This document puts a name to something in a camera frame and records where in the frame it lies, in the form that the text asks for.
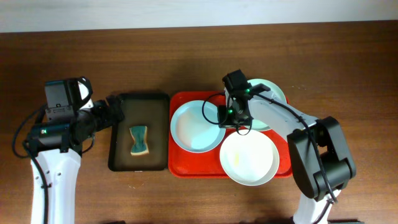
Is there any light blue plate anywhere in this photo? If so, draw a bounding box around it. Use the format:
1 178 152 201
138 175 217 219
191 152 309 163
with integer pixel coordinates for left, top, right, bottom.
170 100 226 153

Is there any white plate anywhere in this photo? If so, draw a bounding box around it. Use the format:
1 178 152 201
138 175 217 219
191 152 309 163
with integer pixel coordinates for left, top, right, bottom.
220 131 280 187

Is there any green and yellow sponge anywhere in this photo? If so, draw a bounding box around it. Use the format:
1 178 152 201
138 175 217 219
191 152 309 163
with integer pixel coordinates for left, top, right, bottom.
129 126 149 156

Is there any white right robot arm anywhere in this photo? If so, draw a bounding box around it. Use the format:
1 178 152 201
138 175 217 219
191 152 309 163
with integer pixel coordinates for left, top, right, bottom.
220 83 356 223

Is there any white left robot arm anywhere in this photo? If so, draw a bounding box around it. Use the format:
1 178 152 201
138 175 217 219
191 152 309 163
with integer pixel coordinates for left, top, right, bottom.
22 95 124 223

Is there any black rectangular tray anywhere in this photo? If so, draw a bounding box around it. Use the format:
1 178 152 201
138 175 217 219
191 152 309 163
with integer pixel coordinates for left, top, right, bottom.
108 92 170 172

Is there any red plastic tray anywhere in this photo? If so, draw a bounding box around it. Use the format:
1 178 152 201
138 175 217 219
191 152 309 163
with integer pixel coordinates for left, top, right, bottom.
168 91 292 179

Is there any light green plate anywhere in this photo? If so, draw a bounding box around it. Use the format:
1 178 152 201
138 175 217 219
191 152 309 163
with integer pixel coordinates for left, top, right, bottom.
248 78 287 131

